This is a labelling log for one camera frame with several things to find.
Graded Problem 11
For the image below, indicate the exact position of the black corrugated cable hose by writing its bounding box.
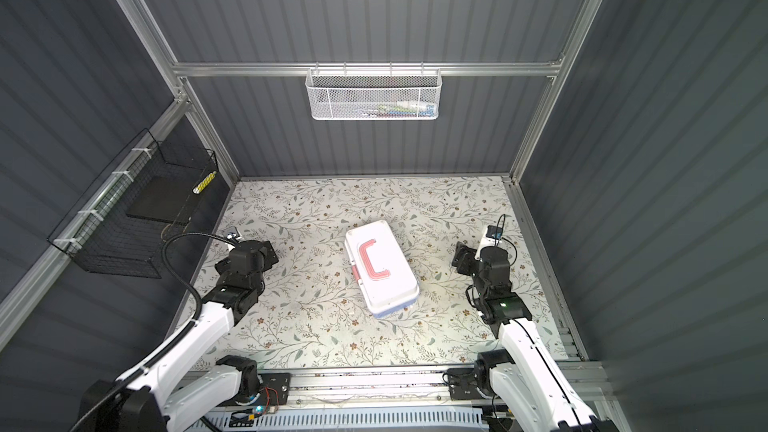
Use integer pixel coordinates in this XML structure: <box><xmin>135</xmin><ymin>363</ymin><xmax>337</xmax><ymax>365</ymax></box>
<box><xmin>71</xmin><ymin>232</ymin><xmax>241</xmax><ymax>432</ymax></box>

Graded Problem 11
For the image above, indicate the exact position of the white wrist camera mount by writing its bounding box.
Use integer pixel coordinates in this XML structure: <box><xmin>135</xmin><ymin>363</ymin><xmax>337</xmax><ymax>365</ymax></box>
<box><xmin>475</xmin><ymin>225</ymin><xmax>503</xmax><ymax>260</ymax></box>
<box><xmin>222</xmin><ymin>227</ymin><xmax>241</xmax><ymax>243</ymax></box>

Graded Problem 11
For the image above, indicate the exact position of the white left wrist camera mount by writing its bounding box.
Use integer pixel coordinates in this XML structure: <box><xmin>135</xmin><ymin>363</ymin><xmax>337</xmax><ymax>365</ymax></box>
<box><xmin>222</xmin><ymin>227</ymin><xmax>241</xmax><ymax>243</ymax></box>

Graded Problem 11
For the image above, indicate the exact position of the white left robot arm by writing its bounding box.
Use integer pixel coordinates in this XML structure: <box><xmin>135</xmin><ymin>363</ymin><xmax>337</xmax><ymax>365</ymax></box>
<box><xmin>71</xmin><ymin>236</ymin><xmax>278</xmax><ymax>431</ymax></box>

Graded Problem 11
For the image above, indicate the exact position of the white blue tool box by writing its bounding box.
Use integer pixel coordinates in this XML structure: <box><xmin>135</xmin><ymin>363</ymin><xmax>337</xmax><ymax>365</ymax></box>
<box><xmin>344</xmin><ymin>220</ymin><xmax>420</xmax><ymax>319</ymax></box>

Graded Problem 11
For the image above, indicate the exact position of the white wire mesh basket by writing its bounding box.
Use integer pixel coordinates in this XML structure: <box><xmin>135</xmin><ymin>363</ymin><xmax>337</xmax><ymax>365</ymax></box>
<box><xmin>305</xmin><ymin>70</ymin><xmax>443</xmax><ymax>121</ymax></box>

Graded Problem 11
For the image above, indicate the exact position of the black pad in basket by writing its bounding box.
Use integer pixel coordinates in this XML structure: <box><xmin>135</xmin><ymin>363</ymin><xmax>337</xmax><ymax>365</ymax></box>
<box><xmin>126</xmin><ymin>176</ymin><xmax>201</xmax><ymax>225</ymax></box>

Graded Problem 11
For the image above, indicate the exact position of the black wire mesh basket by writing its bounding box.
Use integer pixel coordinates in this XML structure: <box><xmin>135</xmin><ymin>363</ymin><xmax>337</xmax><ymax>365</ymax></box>
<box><xmin>48</xmin><ymin>133</ymin><xmax>218</xmax><ymax>279</ymax></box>

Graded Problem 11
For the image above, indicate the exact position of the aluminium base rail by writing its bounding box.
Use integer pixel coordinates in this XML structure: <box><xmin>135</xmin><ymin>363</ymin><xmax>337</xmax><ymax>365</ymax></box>
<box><xmin>261</xmin><ymin>361</ymin><xmax>615</xmax><ymax>408</ymax></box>

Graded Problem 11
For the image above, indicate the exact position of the yellow tag in basket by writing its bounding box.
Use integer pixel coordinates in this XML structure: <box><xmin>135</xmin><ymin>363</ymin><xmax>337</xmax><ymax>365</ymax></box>
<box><xmin>192</xmin><ymin>171</ymin><xmax>218</xmax><ymax>195</ymax></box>

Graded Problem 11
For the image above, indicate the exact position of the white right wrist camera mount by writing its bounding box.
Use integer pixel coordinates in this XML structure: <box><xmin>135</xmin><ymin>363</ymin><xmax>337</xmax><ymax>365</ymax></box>
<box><xmin>475</xmin><ymin>225</ymin><xmax>503</xmax><ymax>260</ymax></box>

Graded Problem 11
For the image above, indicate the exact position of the white ventilated cable duct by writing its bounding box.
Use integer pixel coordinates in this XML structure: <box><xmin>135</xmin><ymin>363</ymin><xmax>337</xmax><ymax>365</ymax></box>
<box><xmin>206</xmin><ymin>406</ymin><xmax>490</xmax><ymax>431</ymax></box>

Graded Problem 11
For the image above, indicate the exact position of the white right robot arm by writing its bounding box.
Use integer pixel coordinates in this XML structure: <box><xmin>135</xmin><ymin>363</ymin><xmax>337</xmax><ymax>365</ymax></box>
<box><xmin>451</xmin><ymin>242</ymin><xmax>617</xmax><ymax>431</ymax></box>

